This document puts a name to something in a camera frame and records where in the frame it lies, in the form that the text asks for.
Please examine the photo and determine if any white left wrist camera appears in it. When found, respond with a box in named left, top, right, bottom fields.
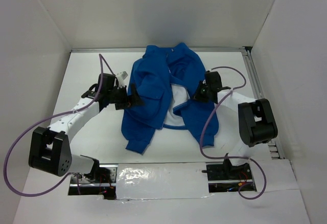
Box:
left=115, top=71, right=128, bottom=87

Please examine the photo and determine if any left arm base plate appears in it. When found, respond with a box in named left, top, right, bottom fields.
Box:
left=68, top=164, right=118, bottom=200

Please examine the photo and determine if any blue zip jacket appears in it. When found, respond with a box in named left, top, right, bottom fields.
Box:
left=121, top=43, right=219, bottom=154

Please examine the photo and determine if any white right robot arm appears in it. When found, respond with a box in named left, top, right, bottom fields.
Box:
left=193, top=68, right=278, bottom=179

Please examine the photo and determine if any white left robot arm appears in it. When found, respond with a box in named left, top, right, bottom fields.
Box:
left=28, top=72, right=143, bottom=183

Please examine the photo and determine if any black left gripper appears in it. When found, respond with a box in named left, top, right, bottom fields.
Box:
left=107, top=83, right=144, bottom=110

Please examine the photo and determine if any aluminium frame rail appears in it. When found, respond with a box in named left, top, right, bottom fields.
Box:
left=240, top=47, right=286, bottom=159

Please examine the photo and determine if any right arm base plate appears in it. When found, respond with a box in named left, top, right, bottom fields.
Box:
left=202, top=160, right=256, bottom=193

